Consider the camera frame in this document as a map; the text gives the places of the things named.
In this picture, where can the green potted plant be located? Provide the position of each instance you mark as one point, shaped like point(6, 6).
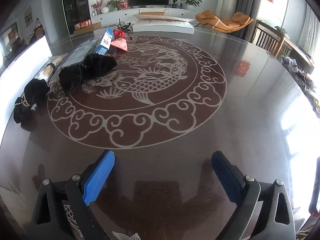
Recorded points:
point(192, 4)

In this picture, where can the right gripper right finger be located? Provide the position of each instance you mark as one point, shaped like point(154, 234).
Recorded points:
point(275, 220)

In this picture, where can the orange lounge chair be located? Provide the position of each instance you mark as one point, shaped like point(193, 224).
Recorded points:
point(209, 20)

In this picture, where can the white storage box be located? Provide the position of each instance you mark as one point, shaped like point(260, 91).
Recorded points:
point(18, 74)

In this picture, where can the red packet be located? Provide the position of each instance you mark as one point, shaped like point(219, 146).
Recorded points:
point(119, 40)

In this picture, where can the white foam board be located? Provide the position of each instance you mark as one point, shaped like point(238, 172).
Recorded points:
point(160, 23)

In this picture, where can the black velvet bow with chain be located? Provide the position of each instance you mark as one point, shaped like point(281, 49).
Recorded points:
point(32, 99)

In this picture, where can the cardboard box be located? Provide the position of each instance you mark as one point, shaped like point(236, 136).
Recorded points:
point(88, 29)

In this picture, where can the wooden bench stool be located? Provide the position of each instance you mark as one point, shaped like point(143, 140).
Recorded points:
point(153, 13)

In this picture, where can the blue white product box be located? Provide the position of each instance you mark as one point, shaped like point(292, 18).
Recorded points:
point(105, 42)

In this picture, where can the red flower vase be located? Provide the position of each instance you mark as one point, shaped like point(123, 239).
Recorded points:
point(97, 6)

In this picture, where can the wooden side table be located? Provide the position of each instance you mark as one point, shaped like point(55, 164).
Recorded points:
point(289, 49)

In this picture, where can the small potted plant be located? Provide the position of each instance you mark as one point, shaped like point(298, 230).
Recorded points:
point(174, 3)

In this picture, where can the framed wall picture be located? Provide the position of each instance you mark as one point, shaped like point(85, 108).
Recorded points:
point(28, 17)

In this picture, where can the black velvet scrunchie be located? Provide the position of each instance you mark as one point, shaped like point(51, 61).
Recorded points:
point(70, 78)

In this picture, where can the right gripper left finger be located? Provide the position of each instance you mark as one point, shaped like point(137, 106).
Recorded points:
point(62, 208)

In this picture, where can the wooden dining chair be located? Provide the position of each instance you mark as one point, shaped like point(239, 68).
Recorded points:
point(267, 38)

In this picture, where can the clear plastic zip bag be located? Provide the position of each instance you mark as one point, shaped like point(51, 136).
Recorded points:
point(81, 51)

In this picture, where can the bagged bamboo sticks bundle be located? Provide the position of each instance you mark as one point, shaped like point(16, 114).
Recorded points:
point(50, 67)

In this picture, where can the leafy plant beside vase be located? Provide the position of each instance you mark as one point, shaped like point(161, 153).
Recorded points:
point(114, 4)

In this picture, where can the white tv cabinet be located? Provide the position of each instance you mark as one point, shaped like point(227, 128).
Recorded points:
point(131, 15)

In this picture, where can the black display cabinet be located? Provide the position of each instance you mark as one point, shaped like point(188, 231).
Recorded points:
point(75, 11)

